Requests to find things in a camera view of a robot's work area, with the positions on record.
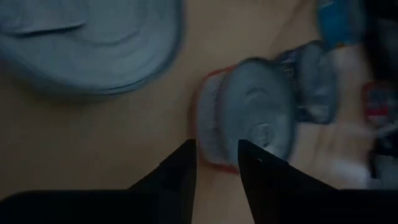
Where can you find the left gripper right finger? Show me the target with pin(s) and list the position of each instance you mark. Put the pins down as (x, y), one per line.
(261, 174)

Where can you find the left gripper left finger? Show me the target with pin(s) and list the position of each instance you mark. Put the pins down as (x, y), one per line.
(180, 168)

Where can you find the teal label seafood can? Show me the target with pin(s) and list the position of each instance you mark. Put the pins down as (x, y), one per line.
(77, 46)

